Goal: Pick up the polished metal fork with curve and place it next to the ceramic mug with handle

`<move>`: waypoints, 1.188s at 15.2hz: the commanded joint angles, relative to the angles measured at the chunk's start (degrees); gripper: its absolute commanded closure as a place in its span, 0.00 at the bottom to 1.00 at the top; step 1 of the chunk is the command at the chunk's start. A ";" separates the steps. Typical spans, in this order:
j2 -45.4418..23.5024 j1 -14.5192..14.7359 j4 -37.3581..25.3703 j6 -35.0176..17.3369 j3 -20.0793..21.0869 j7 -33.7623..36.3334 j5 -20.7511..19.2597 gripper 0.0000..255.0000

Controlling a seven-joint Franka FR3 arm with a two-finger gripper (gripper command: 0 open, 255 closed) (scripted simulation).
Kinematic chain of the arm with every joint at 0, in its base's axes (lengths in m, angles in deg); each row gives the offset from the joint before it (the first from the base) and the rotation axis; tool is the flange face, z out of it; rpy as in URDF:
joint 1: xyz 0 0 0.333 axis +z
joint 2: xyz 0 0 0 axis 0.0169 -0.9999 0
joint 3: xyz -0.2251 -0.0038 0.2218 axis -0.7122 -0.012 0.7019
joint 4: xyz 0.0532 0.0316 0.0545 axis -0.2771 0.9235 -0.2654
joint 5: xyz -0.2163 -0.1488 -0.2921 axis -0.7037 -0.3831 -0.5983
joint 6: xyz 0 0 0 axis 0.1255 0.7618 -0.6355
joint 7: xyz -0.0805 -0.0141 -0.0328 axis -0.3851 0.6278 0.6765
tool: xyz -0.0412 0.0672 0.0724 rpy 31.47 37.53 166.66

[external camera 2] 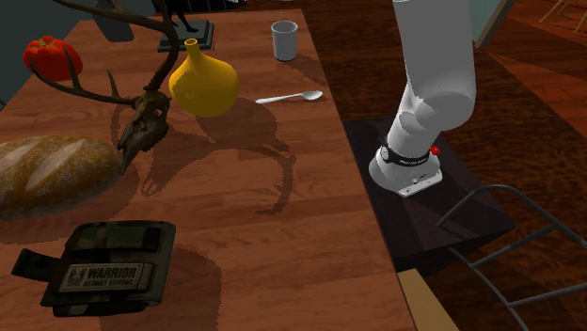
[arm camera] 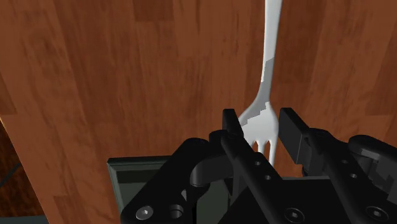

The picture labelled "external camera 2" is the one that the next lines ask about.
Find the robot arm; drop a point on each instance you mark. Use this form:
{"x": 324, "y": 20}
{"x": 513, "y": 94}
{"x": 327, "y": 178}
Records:
{"x": 435, "y": 69}

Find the white spoon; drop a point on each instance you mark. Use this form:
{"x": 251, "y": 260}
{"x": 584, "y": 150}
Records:
{"x": 293, "y": 96}

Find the yellow round vase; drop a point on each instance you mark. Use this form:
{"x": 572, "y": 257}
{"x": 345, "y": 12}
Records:
{"x": 204, "y": 85}

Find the grey cup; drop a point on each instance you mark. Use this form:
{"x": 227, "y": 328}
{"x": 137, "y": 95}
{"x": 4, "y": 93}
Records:
{"x": 284, "y": 43}

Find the dark robot stand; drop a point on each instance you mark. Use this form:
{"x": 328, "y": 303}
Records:
{"x": 412, "y": 220}

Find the dark antlered deer skull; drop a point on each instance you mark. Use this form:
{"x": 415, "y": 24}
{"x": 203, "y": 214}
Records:
{"x": 146, "y": 114}

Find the black figure on base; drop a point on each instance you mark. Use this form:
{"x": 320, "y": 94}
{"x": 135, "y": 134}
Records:
{"x": 192, "y": 34}

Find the camouflage pouch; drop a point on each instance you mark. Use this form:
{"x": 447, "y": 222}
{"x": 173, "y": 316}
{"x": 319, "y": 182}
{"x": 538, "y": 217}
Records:
{"x": 110, "y": 270}

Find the dark grey chair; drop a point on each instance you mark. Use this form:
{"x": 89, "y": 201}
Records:
{"x": 112, "y": 23}

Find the grey metal chair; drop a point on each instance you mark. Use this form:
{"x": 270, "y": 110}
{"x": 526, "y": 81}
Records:
{"x": 518, "y": 247}

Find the brown bread loaf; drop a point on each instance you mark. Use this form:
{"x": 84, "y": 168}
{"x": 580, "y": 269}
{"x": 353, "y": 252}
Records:
{"x": 50, "y": 172}

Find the red bell pepper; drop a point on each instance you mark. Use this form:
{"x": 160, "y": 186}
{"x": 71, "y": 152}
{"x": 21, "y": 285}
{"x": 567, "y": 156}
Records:
{"x": 48, "y": 57}

